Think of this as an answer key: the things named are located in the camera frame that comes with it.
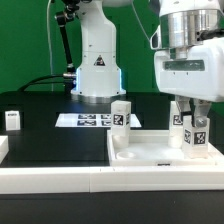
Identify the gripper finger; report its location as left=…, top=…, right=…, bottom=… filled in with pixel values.
left=175, top=95, right=192, bottom=121
left=192, top=99, right=211, bottom=128

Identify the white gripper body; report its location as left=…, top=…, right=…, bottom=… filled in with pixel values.
left=154, top=38, right=224, bottom=102

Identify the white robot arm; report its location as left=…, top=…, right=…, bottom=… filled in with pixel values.
left=63, top=0, right=224, bottom=127

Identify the white fiducial marker base sheet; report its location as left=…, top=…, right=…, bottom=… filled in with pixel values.
left=55, top=113, right=141, bottom=128

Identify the white right fence rail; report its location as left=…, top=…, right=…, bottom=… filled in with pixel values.
left=208, top=143, right=224, bottom=166

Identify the white fence rail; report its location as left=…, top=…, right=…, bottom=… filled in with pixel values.
left=0, top=136, right=9, bottom=163
left=208, top=143, right=224, bottom=166
left=0, top=166, right=224, bottom=194

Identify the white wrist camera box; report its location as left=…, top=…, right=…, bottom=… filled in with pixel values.
left=150, top=27, right=162, bottom=50

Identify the white front fence rail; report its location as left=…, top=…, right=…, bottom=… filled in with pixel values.
left=0, top=166, right=224, bottom=194

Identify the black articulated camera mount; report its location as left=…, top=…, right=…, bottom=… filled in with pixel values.
left=55, top=0, right=80, bottom=93

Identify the black cable bundle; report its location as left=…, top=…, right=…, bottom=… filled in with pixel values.
left=17, top=74, right=68, bottom=93

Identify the white vertical cable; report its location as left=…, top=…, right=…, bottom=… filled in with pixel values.
left=46, top=0, right=55, bottom=92

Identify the white left fence rail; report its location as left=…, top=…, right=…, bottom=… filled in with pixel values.
left=0, top=136, right=9, bottom=163

